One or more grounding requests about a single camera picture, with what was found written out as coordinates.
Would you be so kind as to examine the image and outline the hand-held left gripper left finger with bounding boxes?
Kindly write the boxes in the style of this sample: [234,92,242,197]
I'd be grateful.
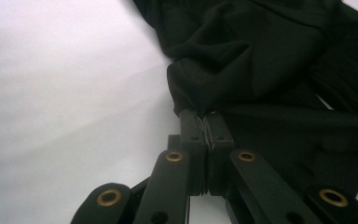
[167,109,207,197]

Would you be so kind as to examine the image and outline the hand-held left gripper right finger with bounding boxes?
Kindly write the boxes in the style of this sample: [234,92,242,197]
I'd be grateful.
[205,111,236,196]

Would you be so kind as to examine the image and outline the black shorts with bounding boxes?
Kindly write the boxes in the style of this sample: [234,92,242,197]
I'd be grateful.
[133,0,358,224]

